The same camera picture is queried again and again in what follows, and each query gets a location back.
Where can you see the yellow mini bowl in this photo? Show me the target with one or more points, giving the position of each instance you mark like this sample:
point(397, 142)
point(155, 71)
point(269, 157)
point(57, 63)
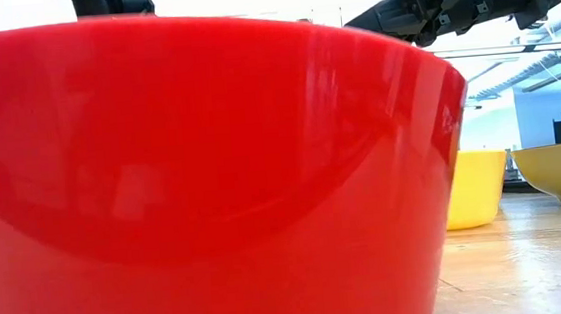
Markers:
point(476, 189)

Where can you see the red plastic bowl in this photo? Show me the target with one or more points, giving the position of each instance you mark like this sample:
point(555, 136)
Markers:
point(187, 184)

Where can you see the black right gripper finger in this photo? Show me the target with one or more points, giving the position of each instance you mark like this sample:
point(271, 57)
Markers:
point(395, 15)

